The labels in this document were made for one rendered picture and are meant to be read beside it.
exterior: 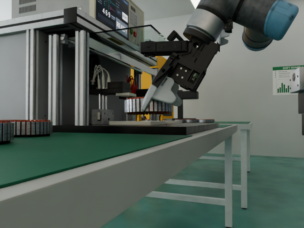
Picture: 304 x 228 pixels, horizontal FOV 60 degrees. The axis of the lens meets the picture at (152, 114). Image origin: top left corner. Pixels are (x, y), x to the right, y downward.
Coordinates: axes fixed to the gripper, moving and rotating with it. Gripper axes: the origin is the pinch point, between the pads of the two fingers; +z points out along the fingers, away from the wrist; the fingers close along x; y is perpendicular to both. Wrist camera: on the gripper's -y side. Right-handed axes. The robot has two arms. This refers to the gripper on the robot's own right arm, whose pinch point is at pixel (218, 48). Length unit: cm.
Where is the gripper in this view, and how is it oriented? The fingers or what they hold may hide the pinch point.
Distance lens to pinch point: 143.6
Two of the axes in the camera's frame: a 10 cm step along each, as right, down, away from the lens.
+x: 2.3, 0.2, 9.7
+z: 0.0, 10.0, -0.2
